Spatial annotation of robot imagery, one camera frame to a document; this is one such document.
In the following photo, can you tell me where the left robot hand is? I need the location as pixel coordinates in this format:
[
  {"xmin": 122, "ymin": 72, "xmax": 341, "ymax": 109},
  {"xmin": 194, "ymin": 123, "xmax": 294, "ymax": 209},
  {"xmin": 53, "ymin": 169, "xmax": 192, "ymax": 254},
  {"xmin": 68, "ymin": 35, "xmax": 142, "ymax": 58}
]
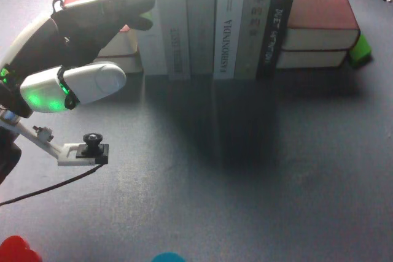
[{"xmin": 0, "ymin": 0, "xmax": 157, "ymax": 113}]

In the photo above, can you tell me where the white fashionindia book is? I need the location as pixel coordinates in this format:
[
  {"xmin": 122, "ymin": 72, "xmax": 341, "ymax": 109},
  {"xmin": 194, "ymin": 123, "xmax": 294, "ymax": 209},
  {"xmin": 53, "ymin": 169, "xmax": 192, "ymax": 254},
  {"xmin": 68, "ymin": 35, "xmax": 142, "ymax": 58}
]
[{"xmin": 213, "ymin": 0, "xmax": 250, "ymax": 80}]

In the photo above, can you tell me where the white special issue book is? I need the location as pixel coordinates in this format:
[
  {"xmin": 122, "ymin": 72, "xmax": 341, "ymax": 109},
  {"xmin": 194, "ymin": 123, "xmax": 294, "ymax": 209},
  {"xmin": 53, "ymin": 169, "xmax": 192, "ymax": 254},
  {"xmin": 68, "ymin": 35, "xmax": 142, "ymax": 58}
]
[{"xmin": 152, "ymin": 0, "xmax": 192, "ymax": 81}]

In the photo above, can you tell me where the plain grey book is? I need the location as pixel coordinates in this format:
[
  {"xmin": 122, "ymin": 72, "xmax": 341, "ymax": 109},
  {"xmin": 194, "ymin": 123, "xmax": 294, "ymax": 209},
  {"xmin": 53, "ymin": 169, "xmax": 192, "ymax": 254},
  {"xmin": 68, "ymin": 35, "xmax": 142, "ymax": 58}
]
[{"xmin": 184, "ymin": 0, "xmax": 219, "ymax": 75}]

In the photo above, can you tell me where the black spine book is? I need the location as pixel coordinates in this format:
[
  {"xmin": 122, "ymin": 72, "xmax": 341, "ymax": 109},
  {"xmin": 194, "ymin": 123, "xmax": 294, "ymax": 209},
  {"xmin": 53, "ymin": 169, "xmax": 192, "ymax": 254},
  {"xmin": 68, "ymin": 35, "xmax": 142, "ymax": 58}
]
[{"xmin": 256, "ymin": 0, "xmax": 301, "ymax": 79}]

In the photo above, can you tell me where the red toy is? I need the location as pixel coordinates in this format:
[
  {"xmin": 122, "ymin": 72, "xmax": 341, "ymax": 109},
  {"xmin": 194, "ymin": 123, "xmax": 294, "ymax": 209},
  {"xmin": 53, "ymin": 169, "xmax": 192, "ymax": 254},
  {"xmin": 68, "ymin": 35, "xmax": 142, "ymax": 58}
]
[{"xmin": 0, "ymin": 235, "xmax": 43, "ymax": 262}]

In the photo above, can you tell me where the blue toy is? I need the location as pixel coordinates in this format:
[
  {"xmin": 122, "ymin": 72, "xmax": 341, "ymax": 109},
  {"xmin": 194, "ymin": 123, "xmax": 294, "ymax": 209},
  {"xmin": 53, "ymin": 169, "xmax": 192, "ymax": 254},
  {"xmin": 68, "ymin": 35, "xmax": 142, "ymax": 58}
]
[{"xmin": 151, "ymin": 252, "xmax": 187, "ymax": 262}]

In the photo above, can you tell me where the green block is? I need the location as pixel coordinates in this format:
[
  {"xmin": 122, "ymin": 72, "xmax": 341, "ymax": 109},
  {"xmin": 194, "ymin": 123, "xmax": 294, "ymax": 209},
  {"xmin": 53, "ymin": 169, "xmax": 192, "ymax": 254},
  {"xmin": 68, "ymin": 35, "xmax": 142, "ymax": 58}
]
[{"xmin": 348, "ymin": 33, "xmax": 373, "ymax": 68}]

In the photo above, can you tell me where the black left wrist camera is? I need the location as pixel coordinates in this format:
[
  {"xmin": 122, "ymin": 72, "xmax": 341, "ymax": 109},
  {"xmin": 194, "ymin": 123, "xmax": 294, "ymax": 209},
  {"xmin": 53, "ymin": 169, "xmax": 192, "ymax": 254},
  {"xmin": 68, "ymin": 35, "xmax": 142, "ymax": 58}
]
[{"xmin": 75, "ymin": 132, "xmax": 111, "ymax": 165}]

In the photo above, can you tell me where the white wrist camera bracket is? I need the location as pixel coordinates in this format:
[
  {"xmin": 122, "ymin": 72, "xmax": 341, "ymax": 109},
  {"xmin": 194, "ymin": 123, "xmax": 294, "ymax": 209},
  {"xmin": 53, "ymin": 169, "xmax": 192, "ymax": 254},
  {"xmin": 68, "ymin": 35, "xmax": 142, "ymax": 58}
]
[{"xmin": 0, "ymin": 117, "xmax": 96, "ymax": 167}]

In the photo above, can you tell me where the black camera cable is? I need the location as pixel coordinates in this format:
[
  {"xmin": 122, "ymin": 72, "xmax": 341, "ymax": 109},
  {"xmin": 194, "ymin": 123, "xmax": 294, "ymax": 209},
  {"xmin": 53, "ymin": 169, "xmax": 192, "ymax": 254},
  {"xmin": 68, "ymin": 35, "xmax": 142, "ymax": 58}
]
[{"xmin": 0, "ymin": 163, "xmax": 105, "ymax": 207}]

